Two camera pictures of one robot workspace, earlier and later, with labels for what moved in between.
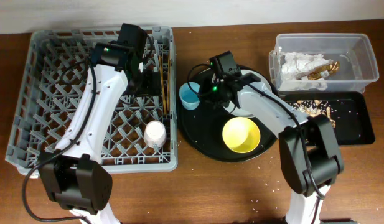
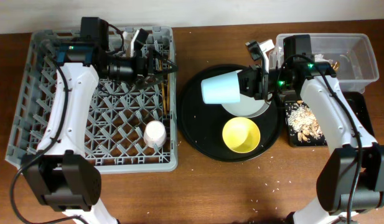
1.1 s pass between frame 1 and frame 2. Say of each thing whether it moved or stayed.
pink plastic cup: stayed
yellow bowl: stayed
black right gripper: moved
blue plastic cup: moved
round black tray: stayed
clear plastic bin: stayed
